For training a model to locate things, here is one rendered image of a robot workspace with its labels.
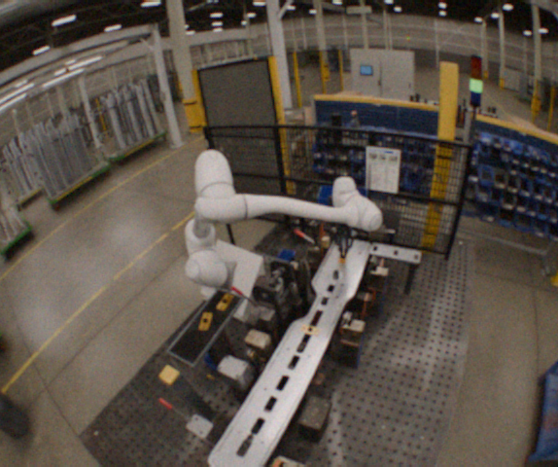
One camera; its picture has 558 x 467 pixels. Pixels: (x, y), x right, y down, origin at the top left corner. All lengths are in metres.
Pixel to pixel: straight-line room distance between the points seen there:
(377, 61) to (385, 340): 6.82
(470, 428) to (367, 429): 1.13
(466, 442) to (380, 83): 7.29
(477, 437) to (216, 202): 2.25
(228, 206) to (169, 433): 1.13
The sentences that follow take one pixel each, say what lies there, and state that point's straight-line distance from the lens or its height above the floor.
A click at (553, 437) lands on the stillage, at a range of 2.58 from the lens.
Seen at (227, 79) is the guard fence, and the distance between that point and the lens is 3.52.
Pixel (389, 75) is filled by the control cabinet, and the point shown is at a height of 1.33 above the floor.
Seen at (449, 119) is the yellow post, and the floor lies 1.67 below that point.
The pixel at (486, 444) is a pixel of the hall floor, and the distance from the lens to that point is 2.39.
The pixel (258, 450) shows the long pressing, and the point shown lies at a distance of 1.08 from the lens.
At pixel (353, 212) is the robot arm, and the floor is 1.43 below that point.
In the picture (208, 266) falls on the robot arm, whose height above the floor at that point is 1.07.
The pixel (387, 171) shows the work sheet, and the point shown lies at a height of 1.29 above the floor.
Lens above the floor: 2.05
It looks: 36 degrees down
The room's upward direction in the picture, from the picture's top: 8 degrees counter-clockwise
